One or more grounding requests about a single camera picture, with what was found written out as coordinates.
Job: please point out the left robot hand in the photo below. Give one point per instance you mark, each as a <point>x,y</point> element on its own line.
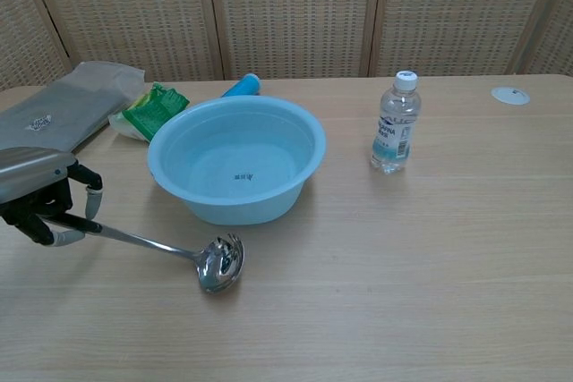
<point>31,172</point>

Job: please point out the light blue plastic basin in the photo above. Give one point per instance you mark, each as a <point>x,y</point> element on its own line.
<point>237,203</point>

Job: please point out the clear plastic water bottle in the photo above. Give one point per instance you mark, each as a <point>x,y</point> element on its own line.
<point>394,131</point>

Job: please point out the grey cloth in clear bag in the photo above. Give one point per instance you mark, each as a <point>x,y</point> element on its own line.
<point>67,113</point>

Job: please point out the green snack packet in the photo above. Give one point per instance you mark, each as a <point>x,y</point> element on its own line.
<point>152,111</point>

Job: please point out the blue cylindrical tube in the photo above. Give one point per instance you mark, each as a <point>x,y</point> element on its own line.
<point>242,86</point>

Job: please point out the woven rattan folding screen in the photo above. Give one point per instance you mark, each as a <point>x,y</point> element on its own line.
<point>291,15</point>

